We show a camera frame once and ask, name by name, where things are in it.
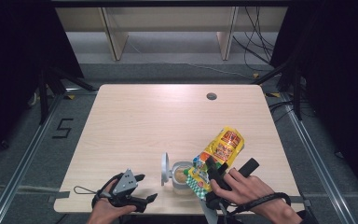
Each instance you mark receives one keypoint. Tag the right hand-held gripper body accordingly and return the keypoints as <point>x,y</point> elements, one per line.
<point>213,202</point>

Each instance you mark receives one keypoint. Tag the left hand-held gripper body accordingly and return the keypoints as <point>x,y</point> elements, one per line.
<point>125,183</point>

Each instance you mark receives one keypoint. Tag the tin can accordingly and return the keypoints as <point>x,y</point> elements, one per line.
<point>165,169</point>

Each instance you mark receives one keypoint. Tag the yellow green snack bag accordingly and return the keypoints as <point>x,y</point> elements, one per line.
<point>223,146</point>

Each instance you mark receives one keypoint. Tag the person's right hand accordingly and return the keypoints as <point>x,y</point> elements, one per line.
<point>248,193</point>

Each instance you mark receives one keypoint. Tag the person's left hand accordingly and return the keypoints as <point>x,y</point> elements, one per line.
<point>105,213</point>

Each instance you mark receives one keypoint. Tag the grey tape strip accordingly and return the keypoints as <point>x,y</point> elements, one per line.
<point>62,195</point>
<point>299,200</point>

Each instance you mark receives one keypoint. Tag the grey table hole cap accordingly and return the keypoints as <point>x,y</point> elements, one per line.
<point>211,96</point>

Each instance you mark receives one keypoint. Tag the yellow tape piece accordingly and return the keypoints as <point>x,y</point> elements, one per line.
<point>71,97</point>
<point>272,94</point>

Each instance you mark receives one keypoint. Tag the black metal stand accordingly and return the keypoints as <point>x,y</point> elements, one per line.
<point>296,90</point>
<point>43,93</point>

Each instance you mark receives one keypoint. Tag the black curtain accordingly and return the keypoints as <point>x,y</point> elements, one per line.
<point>12,62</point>
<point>341,77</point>

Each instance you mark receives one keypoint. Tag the light wooden shelf unit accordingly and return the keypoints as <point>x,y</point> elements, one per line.
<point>167,18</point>

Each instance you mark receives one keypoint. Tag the metal floor rail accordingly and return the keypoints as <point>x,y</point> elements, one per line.
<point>320,161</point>
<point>21,161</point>

